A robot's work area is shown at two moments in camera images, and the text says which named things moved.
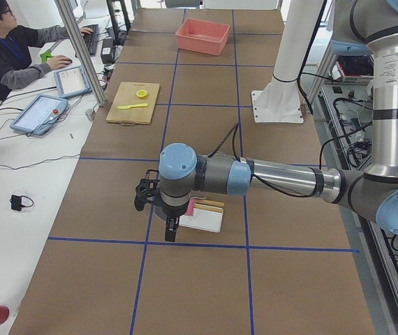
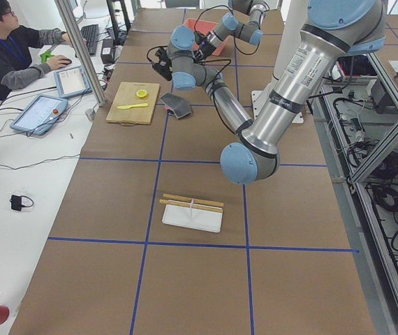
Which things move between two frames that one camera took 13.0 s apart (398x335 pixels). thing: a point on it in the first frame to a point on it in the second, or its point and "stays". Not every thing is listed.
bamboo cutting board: (133, 103) stays
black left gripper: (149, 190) to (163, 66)
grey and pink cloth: (190, 210) to (176, 105)
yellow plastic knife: (129, 107) stays
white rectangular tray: (204, 220) stays
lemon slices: (142, 93) stays
